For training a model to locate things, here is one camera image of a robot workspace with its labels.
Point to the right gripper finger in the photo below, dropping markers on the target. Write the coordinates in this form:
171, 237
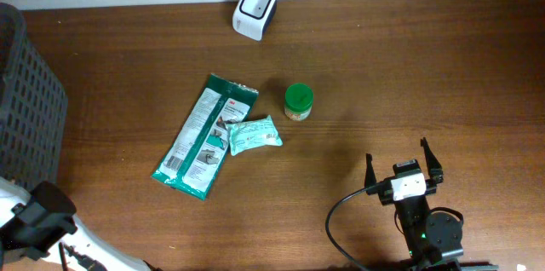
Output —
434, 168
370, 176

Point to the green lid jar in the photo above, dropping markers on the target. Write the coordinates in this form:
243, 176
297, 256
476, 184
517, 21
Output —
298, 101

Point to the teal tissue pack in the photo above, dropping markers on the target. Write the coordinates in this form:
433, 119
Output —
252, 134

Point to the green white wipes package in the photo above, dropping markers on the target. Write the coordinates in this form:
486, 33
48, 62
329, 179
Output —
198, 152

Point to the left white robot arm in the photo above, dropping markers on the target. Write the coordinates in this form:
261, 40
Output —
42, 224

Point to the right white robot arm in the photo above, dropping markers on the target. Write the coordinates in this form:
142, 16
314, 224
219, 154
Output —
433, 235

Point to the white barcode scanner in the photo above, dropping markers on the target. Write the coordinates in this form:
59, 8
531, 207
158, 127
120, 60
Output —
251, 18

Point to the dark grey plastic basket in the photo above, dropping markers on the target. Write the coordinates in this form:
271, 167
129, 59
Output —
33, 107

